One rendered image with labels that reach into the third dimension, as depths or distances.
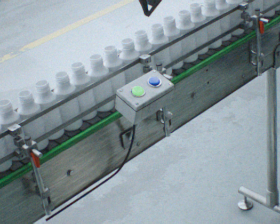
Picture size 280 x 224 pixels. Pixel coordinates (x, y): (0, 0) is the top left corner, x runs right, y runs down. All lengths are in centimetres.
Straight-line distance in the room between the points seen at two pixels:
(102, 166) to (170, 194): 124
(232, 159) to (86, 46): 181
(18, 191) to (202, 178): 158
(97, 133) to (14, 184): 28
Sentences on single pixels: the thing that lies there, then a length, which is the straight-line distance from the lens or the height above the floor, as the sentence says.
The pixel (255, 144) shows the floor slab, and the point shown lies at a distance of 325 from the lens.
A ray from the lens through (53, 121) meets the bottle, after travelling 161.
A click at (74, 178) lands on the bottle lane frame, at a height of 88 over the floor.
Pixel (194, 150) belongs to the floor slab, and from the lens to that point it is 323.
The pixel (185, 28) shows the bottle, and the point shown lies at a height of 112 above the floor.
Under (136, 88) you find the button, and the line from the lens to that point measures 156.
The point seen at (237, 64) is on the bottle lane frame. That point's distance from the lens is 206.
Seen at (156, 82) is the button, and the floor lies 112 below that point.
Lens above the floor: 188
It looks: 31 degrees down
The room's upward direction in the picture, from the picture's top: 8 degrees counter-clockwise
